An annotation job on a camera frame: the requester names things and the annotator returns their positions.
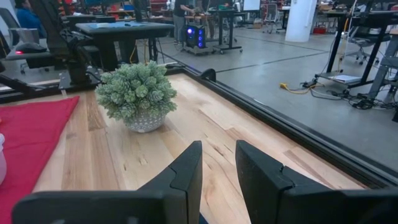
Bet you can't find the green succulent plant in pot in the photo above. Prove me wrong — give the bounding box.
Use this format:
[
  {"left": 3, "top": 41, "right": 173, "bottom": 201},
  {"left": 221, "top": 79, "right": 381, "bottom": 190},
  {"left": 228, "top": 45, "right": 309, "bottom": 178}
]
[{"left": 95, "top": 60, "right": 178, "bottom": 134}]

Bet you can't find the red cloth mat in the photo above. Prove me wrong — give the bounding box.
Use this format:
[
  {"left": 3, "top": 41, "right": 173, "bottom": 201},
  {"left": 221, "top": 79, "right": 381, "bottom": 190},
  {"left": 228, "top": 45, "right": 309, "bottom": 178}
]
[{"left": 0, "top": 95, "right": 80, "bottom": 224}]

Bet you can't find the yellow floor cable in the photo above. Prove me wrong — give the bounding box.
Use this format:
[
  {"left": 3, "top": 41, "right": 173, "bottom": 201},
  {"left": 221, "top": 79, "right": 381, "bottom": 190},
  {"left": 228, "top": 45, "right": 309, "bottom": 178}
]
[{"left": 279, "top": 82, "right": 326, "bottom": 95}]

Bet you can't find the black aluminium table frame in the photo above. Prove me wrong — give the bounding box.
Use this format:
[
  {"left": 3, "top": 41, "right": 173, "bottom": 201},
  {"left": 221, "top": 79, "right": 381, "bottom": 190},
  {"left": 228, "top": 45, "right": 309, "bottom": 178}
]
[{"left": 0, "top": 63, "right": 398, "bottom": 190}]

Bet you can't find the computer tower with blue lights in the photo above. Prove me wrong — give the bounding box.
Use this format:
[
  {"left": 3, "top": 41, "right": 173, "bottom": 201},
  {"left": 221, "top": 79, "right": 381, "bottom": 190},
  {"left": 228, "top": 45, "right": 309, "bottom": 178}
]
[{"left": 184, "top": 24, "right": 207, "bottom": 50}]

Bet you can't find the white pillar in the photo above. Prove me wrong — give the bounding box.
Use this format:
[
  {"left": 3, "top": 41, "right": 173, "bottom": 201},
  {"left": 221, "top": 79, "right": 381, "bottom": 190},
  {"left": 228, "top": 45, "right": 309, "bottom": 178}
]
[{"left": 284, "top": 0, "right": 318, "bottom": 43}]

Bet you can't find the black frame cable clamp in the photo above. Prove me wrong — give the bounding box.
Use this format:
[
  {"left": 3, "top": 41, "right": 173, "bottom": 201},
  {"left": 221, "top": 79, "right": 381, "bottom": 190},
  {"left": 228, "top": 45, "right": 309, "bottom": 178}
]
[{"left": 200, "top": 68, "right": 218, "bottom": 83}]

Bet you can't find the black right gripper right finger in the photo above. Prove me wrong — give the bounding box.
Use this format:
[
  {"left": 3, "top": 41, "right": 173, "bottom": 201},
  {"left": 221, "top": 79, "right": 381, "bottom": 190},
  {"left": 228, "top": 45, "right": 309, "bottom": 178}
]
[{"left": 235, "top": 139, "right": 398, "bottom": 224}]

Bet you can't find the clear plastic tupperware container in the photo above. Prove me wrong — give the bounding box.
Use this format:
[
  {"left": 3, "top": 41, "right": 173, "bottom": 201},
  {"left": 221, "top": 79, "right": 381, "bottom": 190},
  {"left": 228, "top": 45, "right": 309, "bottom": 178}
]
[{"left": 0, "top": 133, "right": 7, "bottom": 187}]

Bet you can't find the grey office chair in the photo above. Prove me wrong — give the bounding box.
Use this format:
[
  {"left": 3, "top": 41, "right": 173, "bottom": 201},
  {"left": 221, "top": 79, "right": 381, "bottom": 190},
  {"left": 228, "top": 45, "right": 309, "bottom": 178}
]
[{"left": 340, "top": 30, "right": 391, "bottom": 66}]

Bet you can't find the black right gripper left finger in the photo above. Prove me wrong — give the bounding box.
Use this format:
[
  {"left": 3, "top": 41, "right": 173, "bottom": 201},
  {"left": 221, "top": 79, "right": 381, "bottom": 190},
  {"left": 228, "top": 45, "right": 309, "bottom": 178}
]
[{"left": 11, "top": 140, "right": 203, "bottom": 224}]

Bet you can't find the grey operator desk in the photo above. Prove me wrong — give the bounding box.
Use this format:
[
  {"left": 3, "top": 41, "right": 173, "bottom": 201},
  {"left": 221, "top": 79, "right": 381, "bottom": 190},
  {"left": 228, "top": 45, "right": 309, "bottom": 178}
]
[{"left": 2, "top": 49, "right": 68, "bottom": 71}]

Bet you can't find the black desk with blue mat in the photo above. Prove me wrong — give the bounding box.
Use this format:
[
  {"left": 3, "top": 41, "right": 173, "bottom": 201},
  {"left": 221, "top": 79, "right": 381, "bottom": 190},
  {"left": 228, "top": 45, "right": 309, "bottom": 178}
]
[{"left": 75, "top": 21, "right": 175, "bottom": 73}]

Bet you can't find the person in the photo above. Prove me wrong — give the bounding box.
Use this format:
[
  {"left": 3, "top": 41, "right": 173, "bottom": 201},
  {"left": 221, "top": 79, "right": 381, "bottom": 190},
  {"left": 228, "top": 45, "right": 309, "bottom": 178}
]
[
  {"left": 172, "top": 0, "right": 196, "bottom": 45},
  {"left": 14, "top": 0, "right": 47, "bottom": 39}
]

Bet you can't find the black cable bundle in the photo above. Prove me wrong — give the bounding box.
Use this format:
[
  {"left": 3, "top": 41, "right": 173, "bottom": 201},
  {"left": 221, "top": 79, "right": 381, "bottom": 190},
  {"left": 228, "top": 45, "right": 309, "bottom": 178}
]
[{"left": 309, "top": 79, "right": 398, "bottom": 111}]

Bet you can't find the black computer mouse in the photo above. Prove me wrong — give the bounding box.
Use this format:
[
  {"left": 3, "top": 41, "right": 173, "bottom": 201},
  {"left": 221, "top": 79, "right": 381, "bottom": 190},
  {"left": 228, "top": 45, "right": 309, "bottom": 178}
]
[{"left": 14, "top": 42, "right": 48, "bottom": 55}]

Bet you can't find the black standing desk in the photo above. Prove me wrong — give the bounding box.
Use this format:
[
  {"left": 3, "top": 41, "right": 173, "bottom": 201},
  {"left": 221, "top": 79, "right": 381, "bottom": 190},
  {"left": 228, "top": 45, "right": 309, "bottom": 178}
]
[
  {"left": 314, "top": 8, "right": 398, "bottom": 90},
  {"left": 206, "top": 7, "right": 244, "bottom": 54}
]

